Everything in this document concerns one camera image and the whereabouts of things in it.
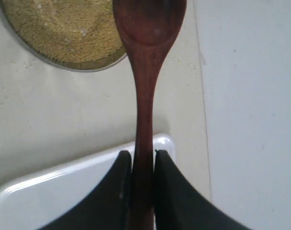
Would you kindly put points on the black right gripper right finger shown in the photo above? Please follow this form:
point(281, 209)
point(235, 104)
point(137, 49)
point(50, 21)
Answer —
point(179, 206)

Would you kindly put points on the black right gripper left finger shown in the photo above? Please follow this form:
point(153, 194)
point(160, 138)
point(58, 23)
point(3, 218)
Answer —
point(106, 206)

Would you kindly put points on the dark red wooden spoon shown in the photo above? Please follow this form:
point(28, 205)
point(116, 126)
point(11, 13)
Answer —
point(148, 30)

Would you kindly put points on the white rectangular plastic tray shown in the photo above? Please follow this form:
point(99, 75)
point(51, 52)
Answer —
point(32, 201)

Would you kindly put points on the steel bowl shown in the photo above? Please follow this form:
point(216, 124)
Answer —
point(63, 62)

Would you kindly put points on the yellow millet grains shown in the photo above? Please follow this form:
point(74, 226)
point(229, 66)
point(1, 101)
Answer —
point(61, 31)

